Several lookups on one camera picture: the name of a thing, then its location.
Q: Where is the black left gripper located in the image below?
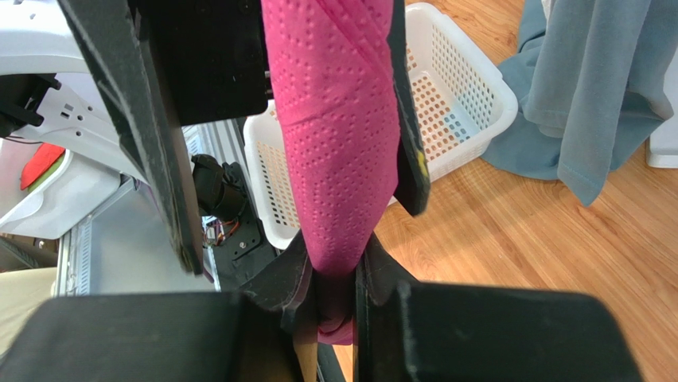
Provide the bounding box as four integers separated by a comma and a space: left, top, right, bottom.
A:
59, 0, 271, 275

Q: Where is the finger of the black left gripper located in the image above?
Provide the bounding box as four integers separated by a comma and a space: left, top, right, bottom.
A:
388, 1, 431, 216

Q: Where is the white clothes rack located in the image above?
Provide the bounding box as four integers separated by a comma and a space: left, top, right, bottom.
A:
646, 54, 677, 169

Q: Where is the white plastic basket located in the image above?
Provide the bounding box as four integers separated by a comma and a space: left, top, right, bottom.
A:
243, 2, 517, 250

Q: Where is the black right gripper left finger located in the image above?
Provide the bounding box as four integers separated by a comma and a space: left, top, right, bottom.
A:
239, 232, 318, 331

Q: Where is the magenta paper napkin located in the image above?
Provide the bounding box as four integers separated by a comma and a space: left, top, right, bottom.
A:
262, 1, 400, 345

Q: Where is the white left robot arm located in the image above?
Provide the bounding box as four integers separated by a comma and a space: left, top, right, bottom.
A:
1, 1, 279, 275

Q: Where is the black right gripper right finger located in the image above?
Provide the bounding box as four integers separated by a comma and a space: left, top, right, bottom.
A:
355, 232, 418, 318

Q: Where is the blue-grey shirt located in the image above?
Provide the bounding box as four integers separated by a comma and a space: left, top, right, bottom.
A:
483, 0, 677, 206

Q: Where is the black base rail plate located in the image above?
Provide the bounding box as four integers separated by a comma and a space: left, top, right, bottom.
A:
190, 153, 345, 382

